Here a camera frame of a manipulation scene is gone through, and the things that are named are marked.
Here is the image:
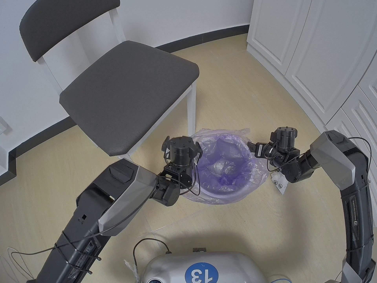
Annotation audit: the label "white wardrobe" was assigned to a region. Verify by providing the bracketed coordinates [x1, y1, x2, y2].
[246, 0, 377, 170]

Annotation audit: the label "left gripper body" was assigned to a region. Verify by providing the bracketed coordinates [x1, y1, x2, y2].
[163, 136, 203, 166]

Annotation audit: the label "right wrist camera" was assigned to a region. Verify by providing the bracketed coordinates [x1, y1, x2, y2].
[247, 141, 273, 160]

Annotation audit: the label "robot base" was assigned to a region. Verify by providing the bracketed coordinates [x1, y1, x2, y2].
[143, 248, 292, 283]

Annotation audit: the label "purple plastic bag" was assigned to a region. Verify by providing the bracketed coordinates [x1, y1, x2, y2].
[181, 128, 270, 207]

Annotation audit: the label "white printed wrapper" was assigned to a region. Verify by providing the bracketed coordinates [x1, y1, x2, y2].
[270, 171, 288, 195]

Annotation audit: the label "clear plastic wrapper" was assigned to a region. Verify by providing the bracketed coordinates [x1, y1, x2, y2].
[124, 260, 141, 283]

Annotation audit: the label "black cable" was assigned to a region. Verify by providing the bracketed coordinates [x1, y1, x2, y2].
[133, 238, 172, 266]

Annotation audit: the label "white chair dark grey cushions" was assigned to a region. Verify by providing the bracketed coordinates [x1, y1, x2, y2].
[19, 0, 200, 162]

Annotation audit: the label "white trash bin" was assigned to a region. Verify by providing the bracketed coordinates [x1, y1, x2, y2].
[188, 134, 260, 202]

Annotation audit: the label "crumpled clear plastic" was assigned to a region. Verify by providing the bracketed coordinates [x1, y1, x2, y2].
[206, 158, 233, 176]

